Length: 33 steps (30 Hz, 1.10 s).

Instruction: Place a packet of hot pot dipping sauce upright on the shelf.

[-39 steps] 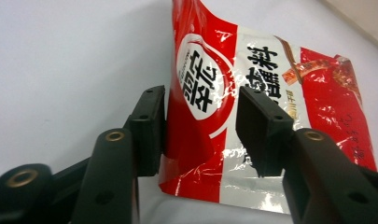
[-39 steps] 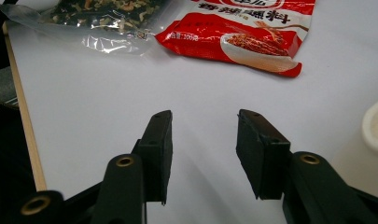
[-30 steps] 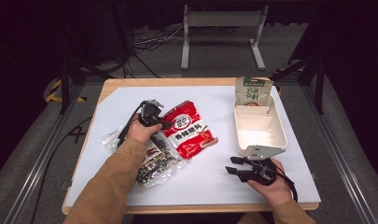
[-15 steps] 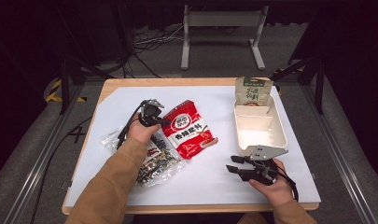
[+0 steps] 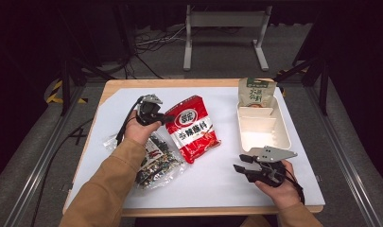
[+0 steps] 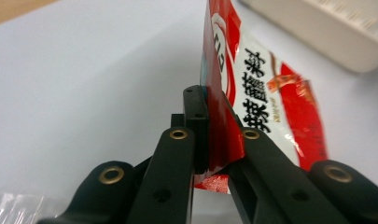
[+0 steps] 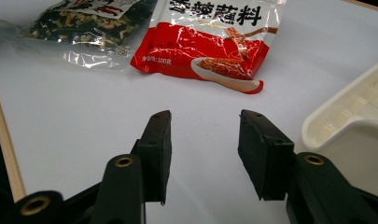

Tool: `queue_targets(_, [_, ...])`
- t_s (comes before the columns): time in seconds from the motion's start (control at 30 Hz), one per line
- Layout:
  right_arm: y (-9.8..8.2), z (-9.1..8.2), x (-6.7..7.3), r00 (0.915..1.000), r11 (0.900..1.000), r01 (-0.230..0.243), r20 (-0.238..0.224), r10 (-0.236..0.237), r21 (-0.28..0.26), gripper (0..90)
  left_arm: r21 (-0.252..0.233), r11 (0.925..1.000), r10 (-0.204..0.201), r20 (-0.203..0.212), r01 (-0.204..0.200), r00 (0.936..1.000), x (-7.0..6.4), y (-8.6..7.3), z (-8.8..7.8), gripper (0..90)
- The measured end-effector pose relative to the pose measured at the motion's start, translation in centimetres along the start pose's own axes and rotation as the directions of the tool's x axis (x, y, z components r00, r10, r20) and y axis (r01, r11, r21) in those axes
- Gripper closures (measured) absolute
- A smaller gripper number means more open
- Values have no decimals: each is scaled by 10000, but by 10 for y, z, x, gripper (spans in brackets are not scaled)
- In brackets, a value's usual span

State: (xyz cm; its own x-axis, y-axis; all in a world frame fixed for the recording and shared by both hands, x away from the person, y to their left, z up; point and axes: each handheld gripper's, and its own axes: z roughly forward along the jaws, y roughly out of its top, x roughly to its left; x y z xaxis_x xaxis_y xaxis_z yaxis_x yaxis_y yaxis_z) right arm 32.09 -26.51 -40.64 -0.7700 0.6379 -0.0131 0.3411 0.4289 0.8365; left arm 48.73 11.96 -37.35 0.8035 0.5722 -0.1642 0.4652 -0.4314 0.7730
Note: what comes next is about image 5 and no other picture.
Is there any hand-held gripper cable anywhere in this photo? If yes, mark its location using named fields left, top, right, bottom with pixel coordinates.
left=283, top=166, right=306, bottom=206
left=115, top=95, right=145, bottom=147

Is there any white table mat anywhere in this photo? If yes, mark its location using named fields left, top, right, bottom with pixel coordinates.
left=65, top=86, right=326, bottom=210

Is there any yellow black hazard tape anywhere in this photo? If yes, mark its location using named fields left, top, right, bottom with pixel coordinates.
left=275, top=66, right=307, bottom=97
left=44, top=79, right=88, bottom=105

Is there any wooden table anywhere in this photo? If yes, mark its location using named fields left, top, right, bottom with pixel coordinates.
left=61, top=78, right=325, bottom=218

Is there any black floor cable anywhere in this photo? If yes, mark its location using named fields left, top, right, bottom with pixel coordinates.
left=29, top=117, right=95, bottom=227

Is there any person's right hand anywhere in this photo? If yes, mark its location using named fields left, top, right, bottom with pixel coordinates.
left=254, top=159, right=303, bottom=211

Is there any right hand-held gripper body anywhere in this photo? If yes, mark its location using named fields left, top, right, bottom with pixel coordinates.
left=246, top=145, right=299, bottom=188

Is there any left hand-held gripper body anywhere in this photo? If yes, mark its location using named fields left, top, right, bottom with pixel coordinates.
left=135, top=93, right=165, bottom=127

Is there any red seasoning packet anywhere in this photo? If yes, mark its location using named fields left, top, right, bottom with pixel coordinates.
left=164, top=95, right=222, bottom=166

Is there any beige green seasoning packet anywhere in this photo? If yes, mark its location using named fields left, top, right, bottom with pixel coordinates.
left=237, top=77, right=278, bottom=109

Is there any cream divided storage box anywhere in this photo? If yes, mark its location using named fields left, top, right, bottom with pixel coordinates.
left=235, top=94, right=292, bottom=159

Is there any person's left hand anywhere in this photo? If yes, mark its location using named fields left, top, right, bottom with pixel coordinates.
left=124, top=110, right=162, bottom=147

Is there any left hand-held gripper cable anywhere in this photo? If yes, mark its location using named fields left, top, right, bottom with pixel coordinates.
left=115, top=95, right=145, bottom=147

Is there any clear dried vegetable packet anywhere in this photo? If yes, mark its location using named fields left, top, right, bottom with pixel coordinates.
left=102, top=131, right=187, bottom=191

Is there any right hand-held gripper cable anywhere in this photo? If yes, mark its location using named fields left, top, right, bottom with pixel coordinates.
left=283, top=166, right=306, bottom=206

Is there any bundle of floor cables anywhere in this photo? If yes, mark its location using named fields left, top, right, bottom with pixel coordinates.
left=122, top=26, right=187, bottom=80

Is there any white metal stand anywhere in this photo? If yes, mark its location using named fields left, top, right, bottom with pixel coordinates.
left=183, top=4, right=273, bottom=72

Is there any aluminium floor rail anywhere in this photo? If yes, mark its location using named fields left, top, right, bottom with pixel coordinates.
left=2, top=84, right=87, bottom=227
left=305, top=85, right=383, bottom=227

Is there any black metal stand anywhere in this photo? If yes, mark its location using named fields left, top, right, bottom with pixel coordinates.
left=57, top=0, right=118, bottom=117
left=273, top=56, right=331, bottom=116

